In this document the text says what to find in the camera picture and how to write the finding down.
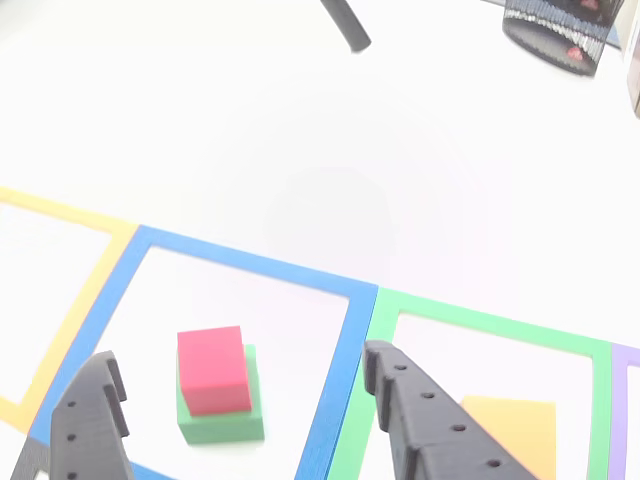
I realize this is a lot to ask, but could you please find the orange cube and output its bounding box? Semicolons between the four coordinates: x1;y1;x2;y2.
459;395;557;480

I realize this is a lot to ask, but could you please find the green cube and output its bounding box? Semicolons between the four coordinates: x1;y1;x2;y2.
175;343;266;446

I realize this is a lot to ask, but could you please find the small red cube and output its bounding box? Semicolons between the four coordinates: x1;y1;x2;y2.
176;325;253;417

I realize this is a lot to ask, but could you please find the dark grey tube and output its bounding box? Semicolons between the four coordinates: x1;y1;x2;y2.
319;0;373;54

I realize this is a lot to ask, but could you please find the black mesh pen holder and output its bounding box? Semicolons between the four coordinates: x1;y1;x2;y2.
501;0;626;78

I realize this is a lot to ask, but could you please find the cardboard box with logo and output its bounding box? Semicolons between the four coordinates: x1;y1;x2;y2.
622;0;640;120

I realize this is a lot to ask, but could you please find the black square frame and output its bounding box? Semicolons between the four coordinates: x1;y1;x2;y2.
9;437;54;480

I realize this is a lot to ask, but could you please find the green square frame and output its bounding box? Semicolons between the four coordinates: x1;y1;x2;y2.
324;286;614;480

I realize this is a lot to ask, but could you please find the orange square frame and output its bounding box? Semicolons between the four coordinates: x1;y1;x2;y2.
0;186;140;436

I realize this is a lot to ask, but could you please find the purple square frame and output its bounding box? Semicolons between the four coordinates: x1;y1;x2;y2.
608;342;640;480

